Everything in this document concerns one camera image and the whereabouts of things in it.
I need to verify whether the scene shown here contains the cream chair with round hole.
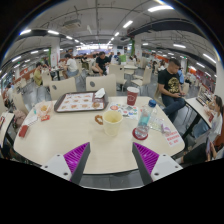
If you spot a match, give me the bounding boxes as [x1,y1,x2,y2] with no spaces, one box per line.
[85,73,118,98]
[48,77,78,101]

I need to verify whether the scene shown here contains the white table sign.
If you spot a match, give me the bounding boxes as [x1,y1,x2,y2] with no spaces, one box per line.
[163,130,184,148]

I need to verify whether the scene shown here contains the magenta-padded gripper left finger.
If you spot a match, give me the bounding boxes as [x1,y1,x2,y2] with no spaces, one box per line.
[40,141,92,185]

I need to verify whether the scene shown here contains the red paper cup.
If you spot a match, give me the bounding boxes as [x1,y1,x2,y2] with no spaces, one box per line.
[126,86,141,107]

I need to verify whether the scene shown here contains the far cream chairs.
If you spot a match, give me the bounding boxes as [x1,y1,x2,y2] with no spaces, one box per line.
[39,63,158,98]

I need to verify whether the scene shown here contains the ceiling air conditioner unit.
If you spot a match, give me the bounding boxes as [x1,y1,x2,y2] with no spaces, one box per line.
[63,19,83,29]

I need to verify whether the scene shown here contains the clear blue-capped water bottle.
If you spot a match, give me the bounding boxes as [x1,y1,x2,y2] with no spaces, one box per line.
[134,99,157,139]

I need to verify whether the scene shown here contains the clear bag of fries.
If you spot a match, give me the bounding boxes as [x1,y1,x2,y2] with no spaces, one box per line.
[35,100,54,118]

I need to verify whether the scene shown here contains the neighbouring cream table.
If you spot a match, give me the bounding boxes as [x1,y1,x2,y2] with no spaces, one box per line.
[184,96,214,129]
[0,111,16,148]

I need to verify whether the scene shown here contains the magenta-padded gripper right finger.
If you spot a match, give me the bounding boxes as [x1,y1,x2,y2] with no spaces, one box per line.
[131,141,184,186]

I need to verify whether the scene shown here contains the colourful sticker sheet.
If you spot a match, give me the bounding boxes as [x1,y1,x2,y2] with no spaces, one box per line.
[109,102,139,120]

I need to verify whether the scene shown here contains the clear plastic packet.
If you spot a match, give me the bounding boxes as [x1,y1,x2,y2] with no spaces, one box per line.
[148,114,172,134]

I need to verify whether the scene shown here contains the cream mug with brown handle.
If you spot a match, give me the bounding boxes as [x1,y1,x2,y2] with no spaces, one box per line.
[94,110,124,137]

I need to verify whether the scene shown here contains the small red box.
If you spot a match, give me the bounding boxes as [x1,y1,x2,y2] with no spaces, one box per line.
[18,124,30,139]

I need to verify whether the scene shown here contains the brown food tray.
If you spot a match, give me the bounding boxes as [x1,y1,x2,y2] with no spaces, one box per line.
[53,91,110,114]

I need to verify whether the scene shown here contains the crumpled white napkin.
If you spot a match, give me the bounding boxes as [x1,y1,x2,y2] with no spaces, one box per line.
[94,87,107,99]

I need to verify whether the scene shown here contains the ceiling lights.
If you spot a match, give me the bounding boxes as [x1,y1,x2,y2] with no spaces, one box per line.
[0,3,218,81]

